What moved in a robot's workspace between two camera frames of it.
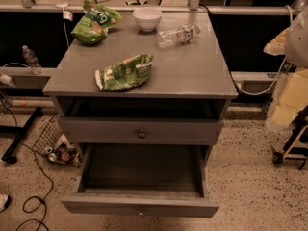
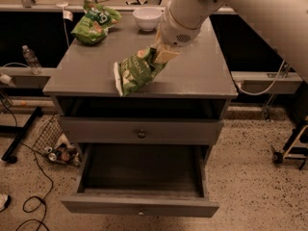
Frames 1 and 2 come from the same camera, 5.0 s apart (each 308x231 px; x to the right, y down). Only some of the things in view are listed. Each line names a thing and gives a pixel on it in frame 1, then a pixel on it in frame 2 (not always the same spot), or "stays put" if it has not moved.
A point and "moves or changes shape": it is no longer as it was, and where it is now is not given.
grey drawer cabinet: (141, 146) stays put
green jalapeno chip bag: (129, 72) moves or changes shape
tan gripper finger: (277, 46) → (175, 33)
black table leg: (22, 132) stays put
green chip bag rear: (93, 27) stays put
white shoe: (4, 201) stays put
